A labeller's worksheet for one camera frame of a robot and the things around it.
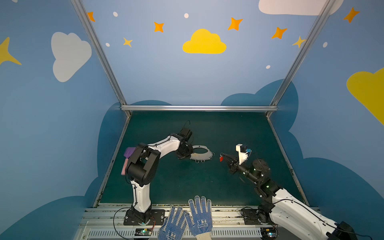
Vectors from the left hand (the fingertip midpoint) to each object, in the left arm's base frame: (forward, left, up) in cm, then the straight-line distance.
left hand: (194, 155), depth 94 cm
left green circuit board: (-40, +24, -3) cm, 47 cm away
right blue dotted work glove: (-37, -4, -3) cm, 37 cm away
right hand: (-8, -16, +17) cm, 25 cm away
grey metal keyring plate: (0, -5, -2) cm, 6 cm away
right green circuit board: (-40, -37, -4) cm, 54 cm away
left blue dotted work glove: (-38, +9, -3) cm, 39 cm away
